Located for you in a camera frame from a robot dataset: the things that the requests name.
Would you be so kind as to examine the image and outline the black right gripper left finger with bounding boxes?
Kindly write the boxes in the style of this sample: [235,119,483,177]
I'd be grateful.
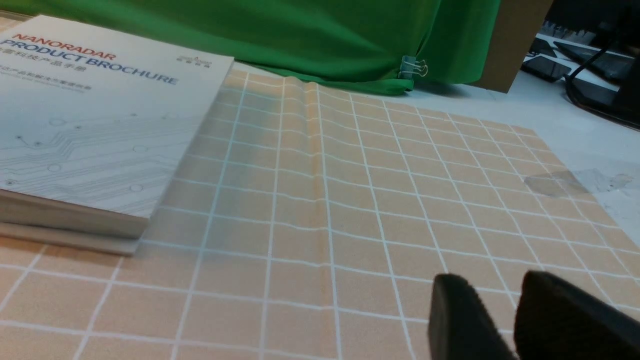
[428,273,516,360]

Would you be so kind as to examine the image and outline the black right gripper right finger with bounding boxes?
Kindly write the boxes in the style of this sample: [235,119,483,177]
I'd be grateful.
[513,270,640,360]

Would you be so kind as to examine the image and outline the clear tape patch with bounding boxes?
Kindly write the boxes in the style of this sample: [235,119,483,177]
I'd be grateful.
[523,168,640,198]

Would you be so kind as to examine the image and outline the beige checkered tablecloth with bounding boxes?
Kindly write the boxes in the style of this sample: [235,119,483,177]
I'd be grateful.
[1,64,639,360]

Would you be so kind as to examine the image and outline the silver binder clip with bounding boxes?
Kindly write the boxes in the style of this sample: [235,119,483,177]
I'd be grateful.
[397,55,429,80]

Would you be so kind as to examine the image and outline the green backdrop cloth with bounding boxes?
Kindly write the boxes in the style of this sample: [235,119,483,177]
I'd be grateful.
[1,0,501,96]

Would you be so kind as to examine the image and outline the brown cardboard board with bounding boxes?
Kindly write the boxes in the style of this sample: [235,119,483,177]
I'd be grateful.
[470,0,553,93]

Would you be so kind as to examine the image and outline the white product brochure book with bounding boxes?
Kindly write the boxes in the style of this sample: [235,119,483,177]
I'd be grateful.
[0,14,234,239]

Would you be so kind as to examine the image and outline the black cable on desk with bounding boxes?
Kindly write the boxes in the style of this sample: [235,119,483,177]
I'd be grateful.
[565,30,640,132]

